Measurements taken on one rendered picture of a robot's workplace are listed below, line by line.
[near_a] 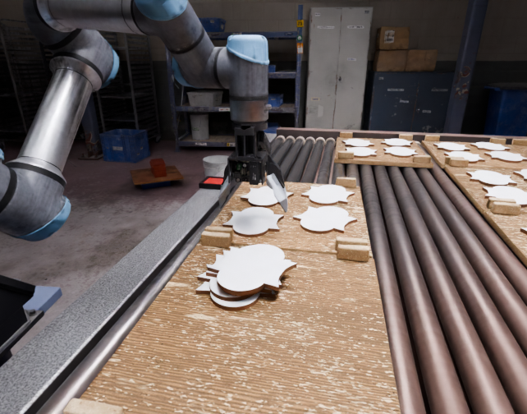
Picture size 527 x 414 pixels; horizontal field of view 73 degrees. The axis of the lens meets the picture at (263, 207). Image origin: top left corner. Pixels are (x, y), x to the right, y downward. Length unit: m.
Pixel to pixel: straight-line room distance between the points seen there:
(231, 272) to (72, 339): 0.25
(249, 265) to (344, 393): 0.25
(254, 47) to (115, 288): 0.48
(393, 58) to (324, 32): 1.04
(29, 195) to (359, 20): 4.91
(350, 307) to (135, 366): 0.31
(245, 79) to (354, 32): 4.69
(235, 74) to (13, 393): 0.57
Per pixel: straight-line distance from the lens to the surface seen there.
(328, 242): 0.74
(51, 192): 0.84
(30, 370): 0.58
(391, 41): 5.54
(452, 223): 0.99
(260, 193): 0.97
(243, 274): 0.57
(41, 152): 0.87
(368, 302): 0.59
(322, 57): 5.28
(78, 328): 0.62
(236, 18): 5.90
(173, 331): 0.54
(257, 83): 0.68
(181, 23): 0.67
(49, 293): 0.81
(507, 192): 1.18
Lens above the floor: 1.28
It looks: 23 degrees down
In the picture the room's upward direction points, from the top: straight up
